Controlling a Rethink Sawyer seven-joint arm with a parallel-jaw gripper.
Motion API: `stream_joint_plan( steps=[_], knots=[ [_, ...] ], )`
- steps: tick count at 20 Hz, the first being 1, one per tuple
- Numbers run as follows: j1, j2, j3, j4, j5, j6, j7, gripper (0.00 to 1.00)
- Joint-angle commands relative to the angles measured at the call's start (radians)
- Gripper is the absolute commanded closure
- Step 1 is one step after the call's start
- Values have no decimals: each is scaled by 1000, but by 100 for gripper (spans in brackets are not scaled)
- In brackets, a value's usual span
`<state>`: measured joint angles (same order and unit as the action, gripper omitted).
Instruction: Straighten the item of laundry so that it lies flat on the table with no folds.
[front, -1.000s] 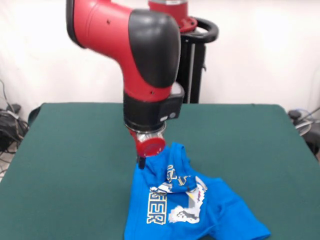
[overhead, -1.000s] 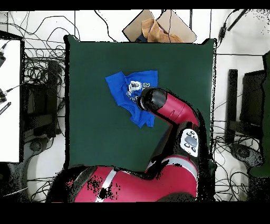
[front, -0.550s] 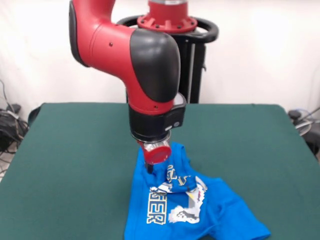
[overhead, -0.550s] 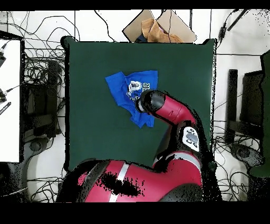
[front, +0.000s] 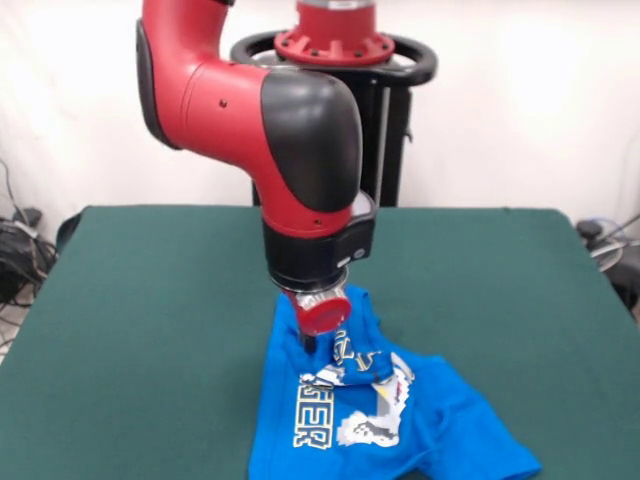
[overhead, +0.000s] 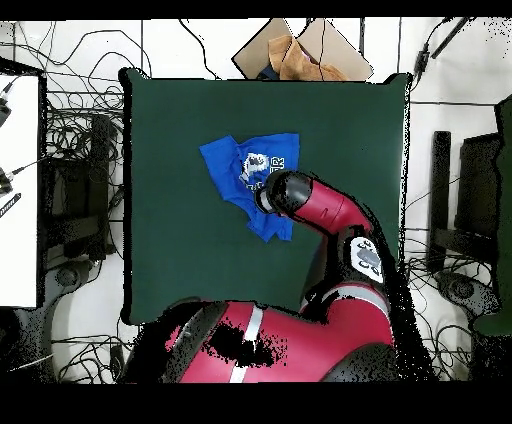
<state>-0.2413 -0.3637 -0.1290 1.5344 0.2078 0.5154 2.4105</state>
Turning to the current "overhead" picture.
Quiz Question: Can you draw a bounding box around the blue printed t-shirt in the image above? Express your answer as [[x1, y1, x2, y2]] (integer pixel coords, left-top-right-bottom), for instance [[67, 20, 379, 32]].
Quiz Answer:
[[198, 132, 301, 244]]

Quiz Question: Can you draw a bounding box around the dark green table cloth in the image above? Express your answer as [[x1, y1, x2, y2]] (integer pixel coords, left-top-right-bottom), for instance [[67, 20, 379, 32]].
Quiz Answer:
[[118, 66, 412, 326]]

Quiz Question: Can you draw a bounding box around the tan towel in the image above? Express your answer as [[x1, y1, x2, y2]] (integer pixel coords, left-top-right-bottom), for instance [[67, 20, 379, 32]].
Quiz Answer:
[[267, 34, 349, 82]]

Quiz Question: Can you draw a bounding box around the brown cardboard box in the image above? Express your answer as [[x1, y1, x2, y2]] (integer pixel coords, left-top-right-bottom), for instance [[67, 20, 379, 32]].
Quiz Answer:
[[231, 17, 375, 82]]

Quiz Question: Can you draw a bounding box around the black power adapter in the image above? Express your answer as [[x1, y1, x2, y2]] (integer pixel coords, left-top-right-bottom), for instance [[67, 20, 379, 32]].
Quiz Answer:
[[413, 42, 432, 78]]

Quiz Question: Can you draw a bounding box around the white desk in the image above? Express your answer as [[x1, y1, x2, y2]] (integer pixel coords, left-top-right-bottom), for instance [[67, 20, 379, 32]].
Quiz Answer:
[[0, 73, 41, 309]]

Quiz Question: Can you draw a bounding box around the black striped bar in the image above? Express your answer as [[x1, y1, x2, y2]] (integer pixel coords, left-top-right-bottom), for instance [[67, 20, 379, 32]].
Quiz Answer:
[[0, 192, 22, 219]]

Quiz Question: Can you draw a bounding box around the green draped cloth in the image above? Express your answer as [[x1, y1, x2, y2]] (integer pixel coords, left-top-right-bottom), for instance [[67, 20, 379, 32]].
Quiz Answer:
[[471, 95, 512, 337]]

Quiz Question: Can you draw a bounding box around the thin black rod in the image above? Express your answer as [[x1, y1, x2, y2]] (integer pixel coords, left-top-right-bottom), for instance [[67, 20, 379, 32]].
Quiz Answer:
[[429, 16, 474, 60]]

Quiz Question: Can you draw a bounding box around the long black cable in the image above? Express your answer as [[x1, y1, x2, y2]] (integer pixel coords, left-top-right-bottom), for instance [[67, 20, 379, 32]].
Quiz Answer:
[[178, 18, 220, 80]]

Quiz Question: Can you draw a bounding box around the black cable tangle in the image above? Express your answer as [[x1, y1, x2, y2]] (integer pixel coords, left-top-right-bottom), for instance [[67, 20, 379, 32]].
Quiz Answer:
[[51, 331, 137, 384], [403, 235, 495, 382], [39, 19, 155, 137]]

